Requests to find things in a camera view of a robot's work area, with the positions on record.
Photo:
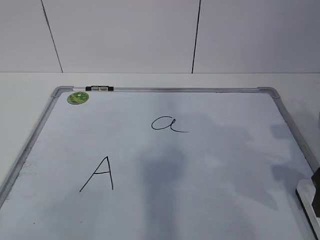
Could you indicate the white rectangular board eraser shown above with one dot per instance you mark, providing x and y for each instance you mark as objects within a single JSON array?
[{"x": 306, "y": 192}]

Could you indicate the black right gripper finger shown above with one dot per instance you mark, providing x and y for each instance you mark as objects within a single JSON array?
[{"x": 316, "y": 199}]

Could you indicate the white board with aluminium frame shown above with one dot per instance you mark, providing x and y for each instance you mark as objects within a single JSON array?
[{"x": 160, "y": 164}]

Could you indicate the black marker pen on frame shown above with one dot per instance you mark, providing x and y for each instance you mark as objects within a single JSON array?
[{"x": 94, "y": 88}]

